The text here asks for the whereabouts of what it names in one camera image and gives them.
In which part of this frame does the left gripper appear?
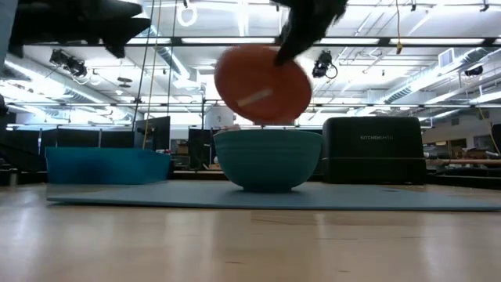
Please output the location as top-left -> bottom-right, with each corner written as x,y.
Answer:
7,0 -> 152,59

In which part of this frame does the black monitor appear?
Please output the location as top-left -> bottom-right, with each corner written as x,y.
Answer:
134,115 -> 171,152

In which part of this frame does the black toaster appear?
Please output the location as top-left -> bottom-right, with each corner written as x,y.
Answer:
321,115 -> 427,185

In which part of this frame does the blue plastic bin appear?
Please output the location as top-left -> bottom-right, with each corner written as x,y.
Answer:
45,146 -> 172,185

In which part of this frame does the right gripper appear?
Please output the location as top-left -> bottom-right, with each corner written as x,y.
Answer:
273,0 -> 349,66

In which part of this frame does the yellow hanging strap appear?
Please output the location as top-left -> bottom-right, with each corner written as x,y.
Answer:
141,0 -> 162,150

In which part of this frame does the black room divider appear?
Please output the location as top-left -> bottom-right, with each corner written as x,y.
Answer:
0,125 -> 136,154

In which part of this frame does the yellow hanging cable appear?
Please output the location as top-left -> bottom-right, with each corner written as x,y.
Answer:
394,0 -> 404,55

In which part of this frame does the blue placemat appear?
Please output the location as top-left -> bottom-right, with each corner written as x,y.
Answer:
46,180 -> 501,212

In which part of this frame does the teal bowl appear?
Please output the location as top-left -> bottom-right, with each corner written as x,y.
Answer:
213,128 -> 324,193

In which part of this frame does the white hanging ring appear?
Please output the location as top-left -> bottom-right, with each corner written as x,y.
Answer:
175,2 -> 199,27

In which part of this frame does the orange plate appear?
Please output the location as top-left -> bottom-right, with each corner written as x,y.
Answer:
214,44 -> 313,125

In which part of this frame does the black ceiling camera with cable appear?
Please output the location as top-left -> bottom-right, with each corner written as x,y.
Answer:
312,49 -> 338,80

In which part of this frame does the black ceiling camera cluster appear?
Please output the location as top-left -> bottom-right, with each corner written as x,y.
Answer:
49,49 -> 89,78

